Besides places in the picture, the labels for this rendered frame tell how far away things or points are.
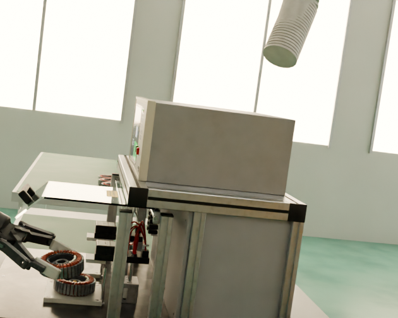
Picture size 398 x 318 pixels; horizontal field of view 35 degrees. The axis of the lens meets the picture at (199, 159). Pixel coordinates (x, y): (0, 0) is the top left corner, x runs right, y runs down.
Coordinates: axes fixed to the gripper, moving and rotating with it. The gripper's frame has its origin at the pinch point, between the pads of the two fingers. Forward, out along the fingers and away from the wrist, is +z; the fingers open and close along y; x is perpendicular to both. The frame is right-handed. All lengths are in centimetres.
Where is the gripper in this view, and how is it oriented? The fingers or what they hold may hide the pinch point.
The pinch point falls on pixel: (60, 262)
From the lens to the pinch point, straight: 166.5
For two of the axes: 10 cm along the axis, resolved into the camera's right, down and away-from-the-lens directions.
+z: 8.8, 4.8, 0.0
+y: -1.4, 2.5, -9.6
